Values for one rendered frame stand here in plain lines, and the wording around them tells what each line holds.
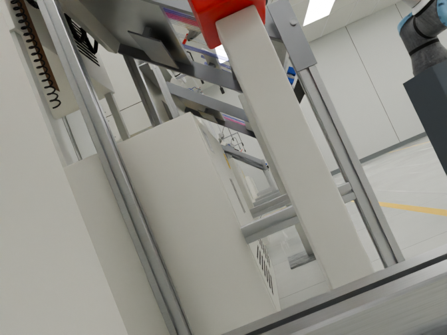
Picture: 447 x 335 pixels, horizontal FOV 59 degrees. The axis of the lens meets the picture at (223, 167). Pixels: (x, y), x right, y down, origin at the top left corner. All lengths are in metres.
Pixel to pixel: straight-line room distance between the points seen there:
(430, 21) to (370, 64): 8.07
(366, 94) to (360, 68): 0.62
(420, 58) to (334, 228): 1.31
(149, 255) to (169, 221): 0.09
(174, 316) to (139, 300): 0.10
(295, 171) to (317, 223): 0.07
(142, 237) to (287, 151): 0.50
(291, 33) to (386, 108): 8.70
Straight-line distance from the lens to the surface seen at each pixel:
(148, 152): 0.97
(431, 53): 1.77
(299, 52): 0.94
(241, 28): 0.57
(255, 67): 0.55
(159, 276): 0.94
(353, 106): 9.44
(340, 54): 9.69
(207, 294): 0.97
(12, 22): 1.20
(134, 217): 0.94
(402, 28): 1.82
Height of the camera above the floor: 0.38
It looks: 5 degrees up
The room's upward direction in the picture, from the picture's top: 23 degrees counter-clockwise
